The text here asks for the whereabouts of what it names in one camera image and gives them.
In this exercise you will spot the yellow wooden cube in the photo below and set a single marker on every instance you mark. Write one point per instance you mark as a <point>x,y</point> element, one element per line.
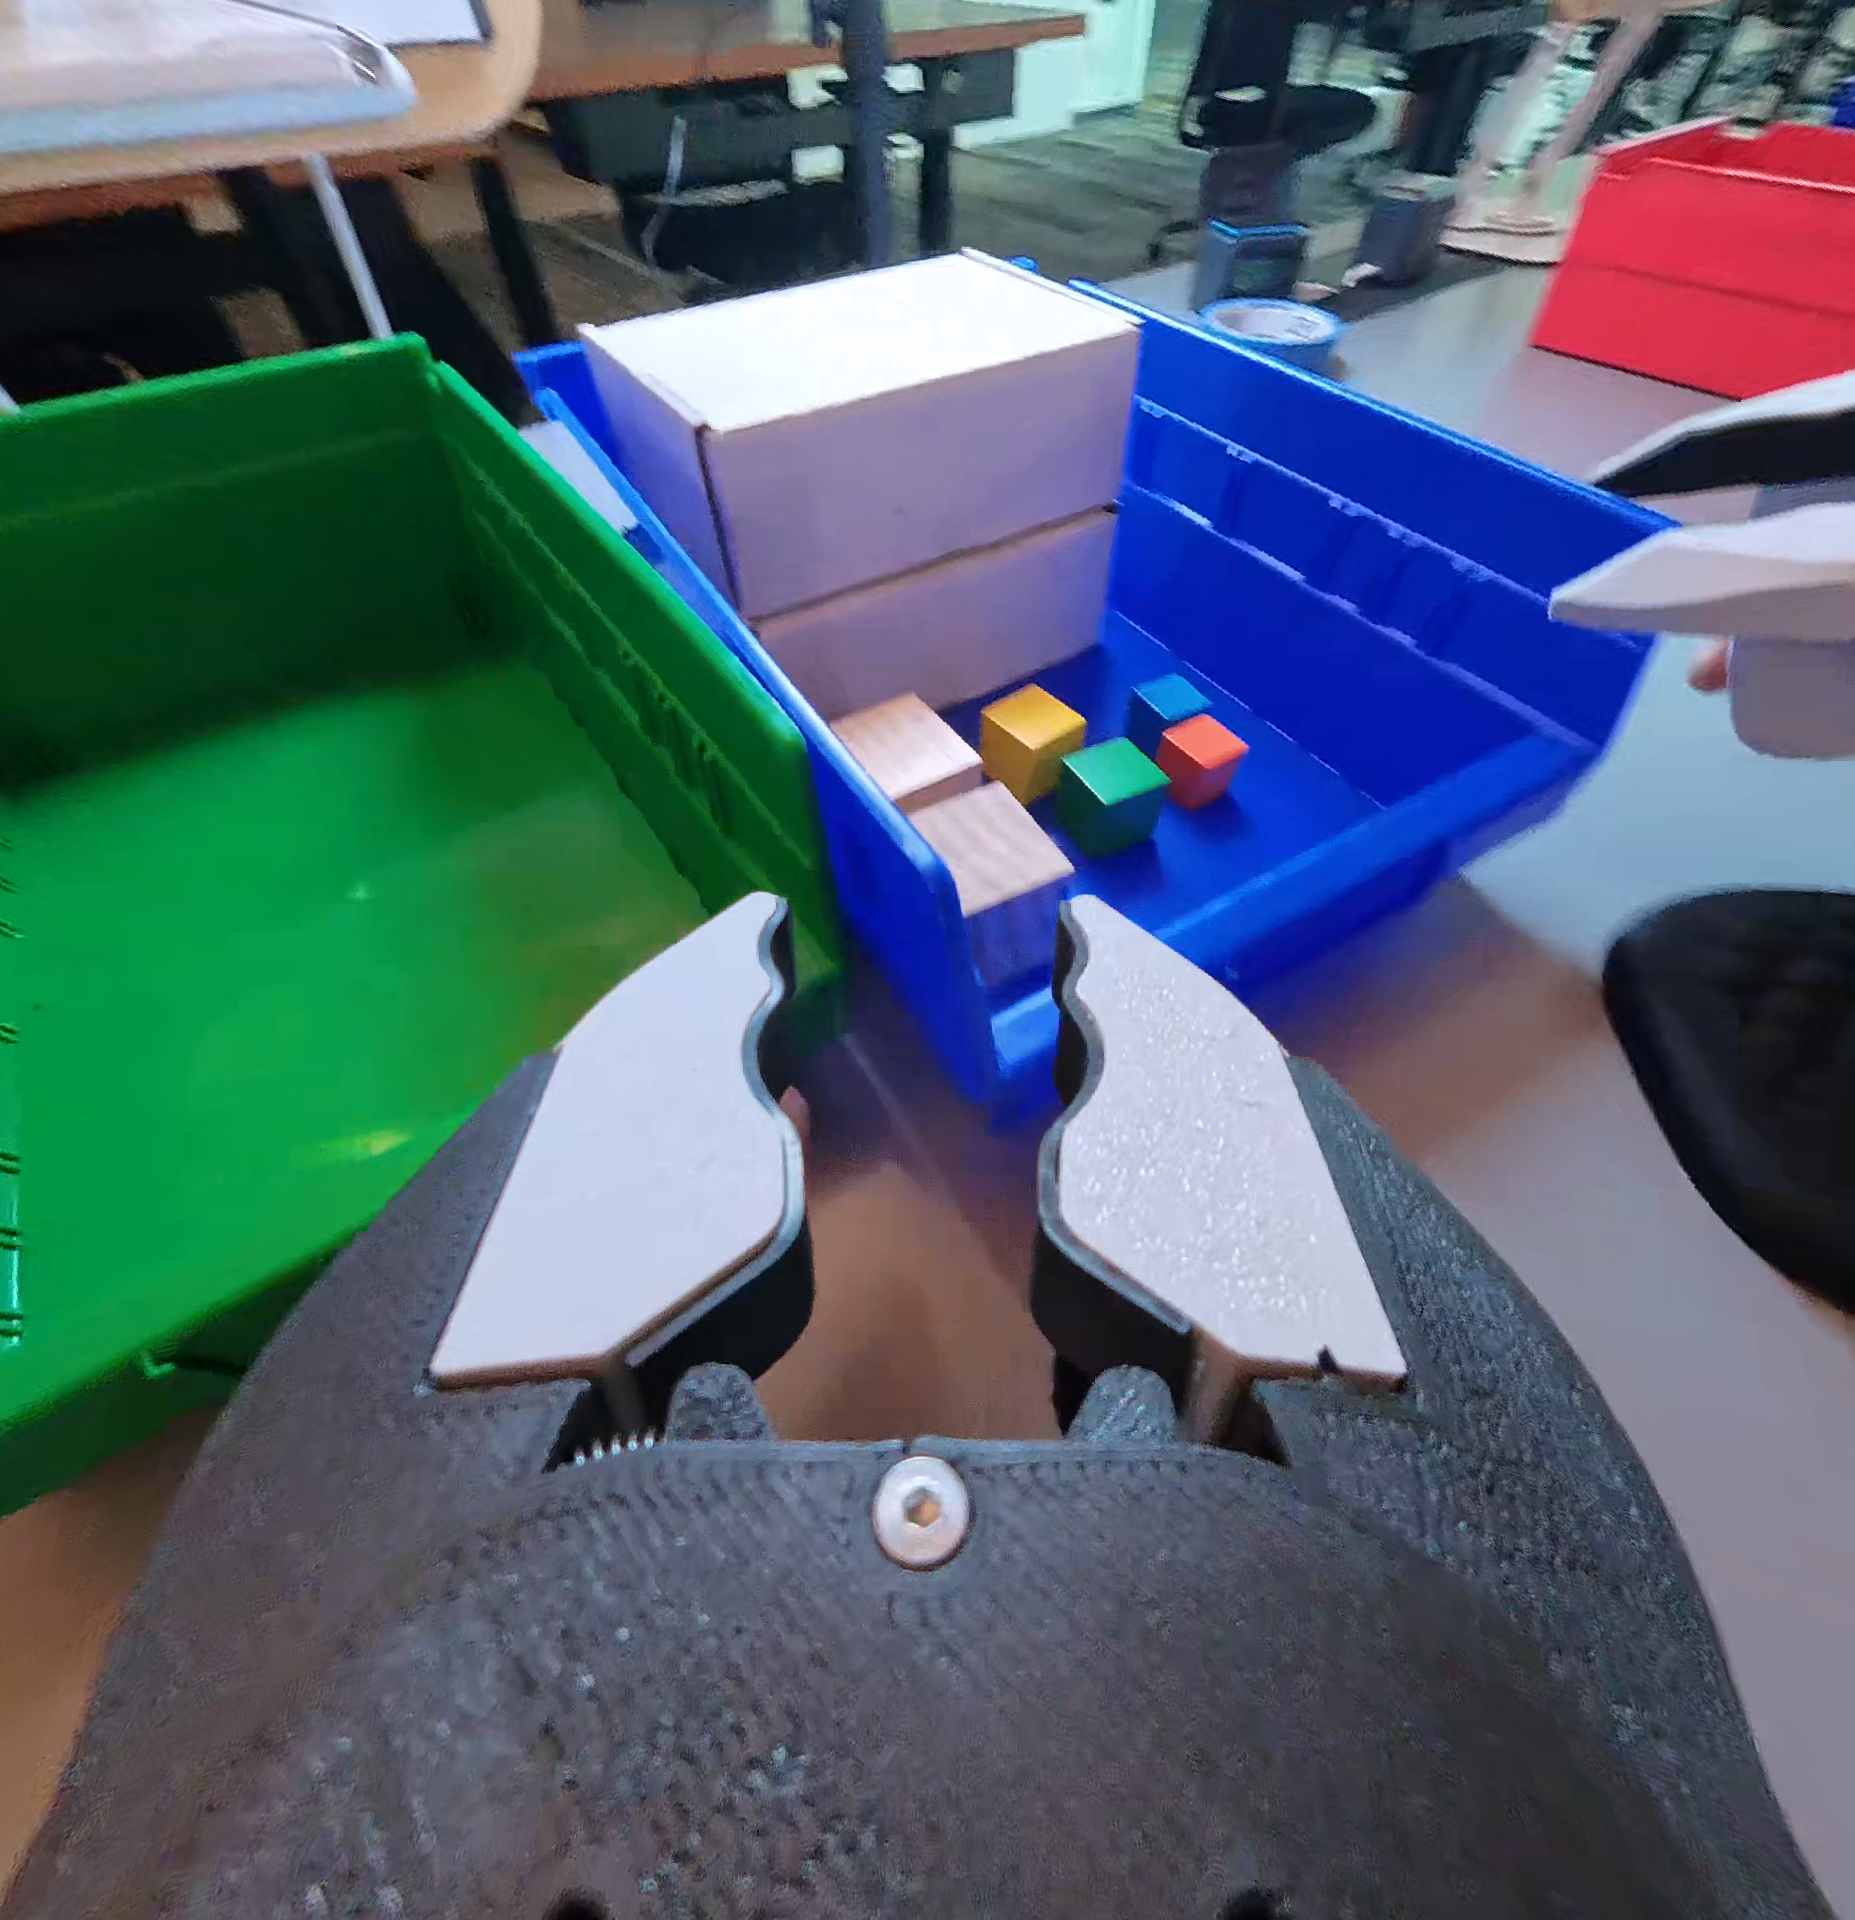
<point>1032,734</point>

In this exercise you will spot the light wooden desk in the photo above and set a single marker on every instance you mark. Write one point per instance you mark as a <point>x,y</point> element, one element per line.
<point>462,104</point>

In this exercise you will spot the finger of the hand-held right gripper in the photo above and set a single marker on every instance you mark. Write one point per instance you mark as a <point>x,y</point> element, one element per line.
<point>1736,577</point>
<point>1768,442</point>

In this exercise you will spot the red plastic bin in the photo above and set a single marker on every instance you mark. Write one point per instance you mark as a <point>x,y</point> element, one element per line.
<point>1708,271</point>

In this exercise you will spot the brown desk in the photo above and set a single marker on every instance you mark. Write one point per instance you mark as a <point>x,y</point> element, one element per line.
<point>715,53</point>

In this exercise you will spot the green plastic bin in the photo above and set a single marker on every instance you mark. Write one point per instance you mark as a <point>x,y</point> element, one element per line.
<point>342,841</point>

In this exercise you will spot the plain wooden cube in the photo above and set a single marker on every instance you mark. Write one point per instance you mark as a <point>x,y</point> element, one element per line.
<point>903,742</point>
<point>995,841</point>

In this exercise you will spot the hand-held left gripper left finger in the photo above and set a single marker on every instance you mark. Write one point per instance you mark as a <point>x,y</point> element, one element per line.
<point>627,1157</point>

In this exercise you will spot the dark blue container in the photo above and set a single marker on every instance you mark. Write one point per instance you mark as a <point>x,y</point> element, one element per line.
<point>1251,249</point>

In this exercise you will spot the person's left hand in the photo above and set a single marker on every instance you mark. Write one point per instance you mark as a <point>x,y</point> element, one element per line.
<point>794,1119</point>

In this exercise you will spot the blue wooden cube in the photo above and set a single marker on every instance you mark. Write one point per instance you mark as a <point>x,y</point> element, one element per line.
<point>1167,705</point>

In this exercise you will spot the dark grey container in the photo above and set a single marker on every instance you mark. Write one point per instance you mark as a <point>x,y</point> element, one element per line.
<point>1406,232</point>

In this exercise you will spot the person's right hand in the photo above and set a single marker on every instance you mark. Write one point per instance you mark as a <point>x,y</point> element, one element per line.
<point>1715,667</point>

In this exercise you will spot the blue plastic bin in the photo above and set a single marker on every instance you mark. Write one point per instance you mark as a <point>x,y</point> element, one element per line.
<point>1316,525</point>

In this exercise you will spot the blue tape roll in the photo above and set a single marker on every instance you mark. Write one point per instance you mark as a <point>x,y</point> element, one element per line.
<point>1273,335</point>

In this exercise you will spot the white cardboard box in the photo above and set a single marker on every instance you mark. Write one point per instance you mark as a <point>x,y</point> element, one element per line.
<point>897,404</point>
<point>956,614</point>

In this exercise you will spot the black mesh chair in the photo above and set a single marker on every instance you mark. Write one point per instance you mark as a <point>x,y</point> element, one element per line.
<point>1768,1081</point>

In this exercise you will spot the pale wooden stand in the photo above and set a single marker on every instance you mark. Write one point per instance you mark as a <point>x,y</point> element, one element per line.
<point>1511,179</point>

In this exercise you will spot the red wooden cube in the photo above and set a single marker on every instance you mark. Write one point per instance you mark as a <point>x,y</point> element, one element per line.
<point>1204,759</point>

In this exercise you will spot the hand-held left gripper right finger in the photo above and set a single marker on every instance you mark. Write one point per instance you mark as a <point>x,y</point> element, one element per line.
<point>1212,1169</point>

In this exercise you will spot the green wooden cube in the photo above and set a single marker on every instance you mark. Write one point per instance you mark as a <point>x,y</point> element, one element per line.
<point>1108,791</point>

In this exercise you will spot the black office chair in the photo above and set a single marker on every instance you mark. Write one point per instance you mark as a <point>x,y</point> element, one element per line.
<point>1288,91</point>

